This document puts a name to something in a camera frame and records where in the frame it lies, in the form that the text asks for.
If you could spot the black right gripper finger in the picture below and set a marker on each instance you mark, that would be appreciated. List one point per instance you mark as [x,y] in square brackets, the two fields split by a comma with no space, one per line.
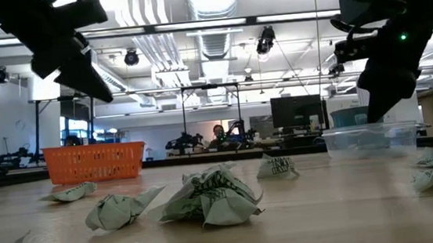
[378,107]

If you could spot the black metal frame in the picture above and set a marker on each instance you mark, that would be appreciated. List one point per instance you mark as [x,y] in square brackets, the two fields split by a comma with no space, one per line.
[209,86]
[37,125]

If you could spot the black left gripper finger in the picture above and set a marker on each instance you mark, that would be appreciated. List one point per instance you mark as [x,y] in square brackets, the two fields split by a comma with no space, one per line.
[83,80]
[90,62]

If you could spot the black overhead beam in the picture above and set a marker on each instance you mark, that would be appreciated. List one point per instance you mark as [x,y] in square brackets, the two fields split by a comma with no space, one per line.
[251,20]

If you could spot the white bottle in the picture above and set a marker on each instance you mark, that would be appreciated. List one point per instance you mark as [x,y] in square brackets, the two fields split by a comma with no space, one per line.
[314,122]

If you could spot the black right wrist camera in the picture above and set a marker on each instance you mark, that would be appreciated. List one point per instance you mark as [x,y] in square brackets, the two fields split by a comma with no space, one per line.
[351,48]

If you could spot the silver air duct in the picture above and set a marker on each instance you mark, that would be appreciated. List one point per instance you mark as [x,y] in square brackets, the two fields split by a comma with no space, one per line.
[211,0]

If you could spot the black background robot arm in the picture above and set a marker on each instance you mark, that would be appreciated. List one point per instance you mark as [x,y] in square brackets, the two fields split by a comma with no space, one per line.
[15,158]
[241,131]
[185,142]

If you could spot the large printed green paper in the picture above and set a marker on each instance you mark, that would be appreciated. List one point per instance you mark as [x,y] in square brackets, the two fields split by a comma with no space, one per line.
[215,200]

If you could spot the black overhead camera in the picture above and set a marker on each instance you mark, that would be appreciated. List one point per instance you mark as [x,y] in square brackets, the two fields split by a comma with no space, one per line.
[265,40]

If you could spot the teal plastic bin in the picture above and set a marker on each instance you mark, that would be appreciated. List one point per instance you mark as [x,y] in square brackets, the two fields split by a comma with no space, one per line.
[346,118]

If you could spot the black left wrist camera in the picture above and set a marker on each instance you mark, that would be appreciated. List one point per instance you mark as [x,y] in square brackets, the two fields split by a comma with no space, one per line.
[81,13]

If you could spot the orange plastic basket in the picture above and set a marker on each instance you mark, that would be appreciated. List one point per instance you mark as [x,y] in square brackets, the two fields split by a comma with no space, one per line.
[94,163]

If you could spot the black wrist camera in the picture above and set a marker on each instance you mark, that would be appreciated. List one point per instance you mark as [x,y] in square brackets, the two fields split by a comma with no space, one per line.
[81,13]
[351,48]

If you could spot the green paper with print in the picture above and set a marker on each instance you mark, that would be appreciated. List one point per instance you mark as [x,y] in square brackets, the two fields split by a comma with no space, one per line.
[275,167]

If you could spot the clear plastic bin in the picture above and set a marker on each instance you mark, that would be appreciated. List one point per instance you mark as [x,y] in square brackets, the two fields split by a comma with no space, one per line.
[360,144]

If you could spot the black computer monitor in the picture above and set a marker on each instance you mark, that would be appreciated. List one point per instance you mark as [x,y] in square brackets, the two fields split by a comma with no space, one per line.
[298,110]

